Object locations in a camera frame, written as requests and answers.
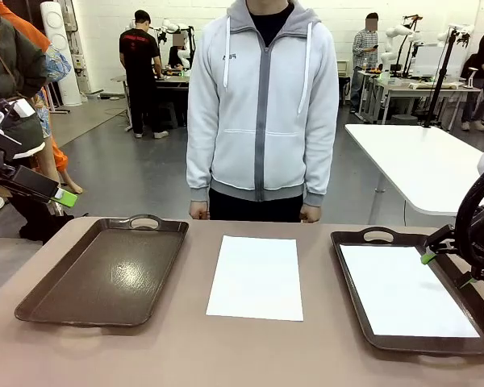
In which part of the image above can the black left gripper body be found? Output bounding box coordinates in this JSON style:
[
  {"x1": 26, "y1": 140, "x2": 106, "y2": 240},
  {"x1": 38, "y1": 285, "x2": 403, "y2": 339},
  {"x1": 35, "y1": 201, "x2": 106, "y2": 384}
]
[{"x1": 0, "y1": 128, "x2": 25, "y2": 182}]

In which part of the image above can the white A4 paper sheet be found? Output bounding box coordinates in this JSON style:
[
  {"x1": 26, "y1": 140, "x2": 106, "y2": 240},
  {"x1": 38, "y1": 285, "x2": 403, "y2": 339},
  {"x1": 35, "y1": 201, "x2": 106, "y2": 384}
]
[{"x1": 338, "y1": 243, "x2": 481, "y2": 339}]

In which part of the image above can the white A4 paper stack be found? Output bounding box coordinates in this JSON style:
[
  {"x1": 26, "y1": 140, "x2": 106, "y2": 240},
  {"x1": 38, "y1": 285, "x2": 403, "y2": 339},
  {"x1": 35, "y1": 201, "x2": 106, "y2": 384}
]
[{"x1": 205, "y1": 235, "x2": 305, "y2": 323}]

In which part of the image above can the person's left forearm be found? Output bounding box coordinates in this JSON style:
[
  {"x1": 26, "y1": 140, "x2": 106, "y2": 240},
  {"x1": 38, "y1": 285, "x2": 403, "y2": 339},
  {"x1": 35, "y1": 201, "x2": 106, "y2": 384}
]
[{"x1": 302, "y1": 120, "x2": 340, "y2": 208}]

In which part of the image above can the person's right forearm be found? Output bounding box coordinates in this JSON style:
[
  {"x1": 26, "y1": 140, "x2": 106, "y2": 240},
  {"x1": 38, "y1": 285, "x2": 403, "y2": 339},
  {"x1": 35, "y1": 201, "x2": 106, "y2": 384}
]
[{"x1": 186, "y1": 116, "x2": 215, "y2": 202}]

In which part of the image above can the person's left hand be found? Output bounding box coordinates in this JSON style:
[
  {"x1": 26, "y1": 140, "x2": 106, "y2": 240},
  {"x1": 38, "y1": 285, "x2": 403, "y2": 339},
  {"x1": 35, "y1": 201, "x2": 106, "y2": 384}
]
[{"x1": 299, "y1": 204, "x2": 322, "y2": 224}]

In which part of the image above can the person's right hand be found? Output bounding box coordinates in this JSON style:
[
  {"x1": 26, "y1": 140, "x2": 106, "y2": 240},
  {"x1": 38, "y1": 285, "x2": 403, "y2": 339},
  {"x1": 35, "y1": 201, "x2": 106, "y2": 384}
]
[{"x1": 189, "y1": 200, "x2": 211, "y2": 221}]

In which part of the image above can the white side table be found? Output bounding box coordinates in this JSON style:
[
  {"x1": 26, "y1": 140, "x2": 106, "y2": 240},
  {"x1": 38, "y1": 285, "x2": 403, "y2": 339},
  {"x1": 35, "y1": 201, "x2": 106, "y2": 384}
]
[{"x1": 344, "y1": 123, "x2": 484, "y2": 226}]

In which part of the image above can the dark green padded jacket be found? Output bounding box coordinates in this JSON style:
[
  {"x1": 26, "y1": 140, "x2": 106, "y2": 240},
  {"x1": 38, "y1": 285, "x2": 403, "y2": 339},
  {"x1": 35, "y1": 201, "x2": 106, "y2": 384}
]
[{"x1": 0, "y1": 0, "x2": 49, "y2": 160}]

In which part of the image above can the brown plastic serving tray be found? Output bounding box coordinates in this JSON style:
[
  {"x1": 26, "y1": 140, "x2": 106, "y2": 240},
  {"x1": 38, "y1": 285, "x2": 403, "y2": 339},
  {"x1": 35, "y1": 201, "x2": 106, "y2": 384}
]
[
  {"x1": 14, "y1": 213, "x2": 190, "y2": 328},
  {"x1": 330, "y1": 226, "x2": 484, "y2": 356}
]

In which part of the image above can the blue patterned cloth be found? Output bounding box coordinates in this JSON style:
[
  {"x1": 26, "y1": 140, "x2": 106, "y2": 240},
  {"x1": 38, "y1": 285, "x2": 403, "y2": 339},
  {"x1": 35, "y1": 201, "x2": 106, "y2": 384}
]
[{"x1": 31, "y1": 44, "x2": 73, "y2": 138}]

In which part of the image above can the white tower air conditioner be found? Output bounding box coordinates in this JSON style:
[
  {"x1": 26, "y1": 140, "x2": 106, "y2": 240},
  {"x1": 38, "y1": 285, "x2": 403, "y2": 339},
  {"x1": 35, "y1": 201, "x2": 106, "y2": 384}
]
[{"x1": 39, "y1": 0, "x2": 84, "y2": 108}]

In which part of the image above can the white background desk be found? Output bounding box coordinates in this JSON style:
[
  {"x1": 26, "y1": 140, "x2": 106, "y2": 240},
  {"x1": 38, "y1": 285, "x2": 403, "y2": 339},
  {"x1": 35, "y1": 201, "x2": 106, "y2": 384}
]
[{"x1": 358, "y1": 68, "x2": 483, "y2": 124}]

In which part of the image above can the black tripod stand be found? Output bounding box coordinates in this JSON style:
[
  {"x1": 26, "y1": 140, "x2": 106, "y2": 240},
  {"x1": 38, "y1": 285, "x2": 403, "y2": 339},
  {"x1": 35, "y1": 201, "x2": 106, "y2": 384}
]
[{"x1": 421, "y1": 27, "x2": 459, "y2": 129}]

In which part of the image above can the man in black T-shirt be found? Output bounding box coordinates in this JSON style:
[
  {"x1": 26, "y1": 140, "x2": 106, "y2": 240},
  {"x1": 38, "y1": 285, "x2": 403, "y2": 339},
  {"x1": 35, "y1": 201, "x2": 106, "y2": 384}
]
[{"x1": 119, "y1": 10, "x2": 170, "y2": 139}]

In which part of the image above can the grey background work table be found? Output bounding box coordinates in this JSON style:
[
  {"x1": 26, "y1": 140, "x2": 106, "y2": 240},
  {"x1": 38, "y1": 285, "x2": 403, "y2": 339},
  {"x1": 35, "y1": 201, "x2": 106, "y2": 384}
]
[{"x1": 111, "y1": 71, "x2": 190, "y2": 132}]

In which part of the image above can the seated person in black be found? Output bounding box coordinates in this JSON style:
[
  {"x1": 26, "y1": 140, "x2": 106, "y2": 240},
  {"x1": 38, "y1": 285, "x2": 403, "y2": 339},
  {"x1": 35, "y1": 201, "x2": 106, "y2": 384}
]
[{"x1": 167, "y1": 31, "x2": 191, "y2": 69}]

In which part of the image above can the black articulated stand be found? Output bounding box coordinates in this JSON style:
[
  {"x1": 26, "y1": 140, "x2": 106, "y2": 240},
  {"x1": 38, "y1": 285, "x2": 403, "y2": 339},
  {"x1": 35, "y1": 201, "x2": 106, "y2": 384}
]
[{"x1": 401, "y1": 15, "x2": 423, "y2": 77}]

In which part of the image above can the white device on tripod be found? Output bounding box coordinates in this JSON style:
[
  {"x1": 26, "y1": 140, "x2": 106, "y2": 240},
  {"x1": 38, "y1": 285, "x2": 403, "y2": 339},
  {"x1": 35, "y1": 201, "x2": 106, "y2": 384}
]
[{"x1": 438, "y1": 23, "x2": 476, "y2": 46}]

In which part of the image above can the bystander in plaid shirt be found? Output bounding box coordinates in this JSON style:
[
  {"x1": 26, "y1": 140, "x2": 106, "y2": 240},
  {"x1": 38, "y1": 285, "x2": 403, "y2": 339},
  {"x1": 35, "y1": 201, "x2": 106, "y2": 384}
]
[{"x1": 349, "y1": 11, "x2": 380, "y2": 114}]

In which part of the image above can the person in grey hoodie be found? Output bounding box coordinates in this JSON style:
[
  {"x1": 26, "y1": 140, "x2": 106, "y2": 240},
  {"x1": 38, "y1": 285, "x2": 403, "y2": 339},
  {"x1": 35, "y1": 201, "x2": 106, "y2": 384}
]
[{"x1": 186, "y1": 0, "x2": 340, "y2": 223}]

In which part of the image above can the black braided cable sleeve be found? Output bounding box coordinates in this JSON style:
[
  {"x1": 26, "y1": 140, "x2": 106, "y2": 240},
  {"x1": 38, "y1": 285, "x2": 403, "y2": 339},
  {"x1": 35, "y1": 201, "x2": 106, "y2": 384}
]
[{"x1": 453, "y1": 151, "x2": 484, "y2": 269}]

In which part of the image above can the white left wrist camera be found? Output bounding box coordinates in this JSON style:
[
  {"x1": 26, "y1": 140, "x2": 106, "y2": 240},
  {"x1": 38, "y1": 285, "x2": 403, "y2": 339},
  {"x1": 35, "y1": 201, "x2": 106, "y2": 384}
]
[{"x1": 0, "y1": 98, "x2": 36, "y2": 131}]

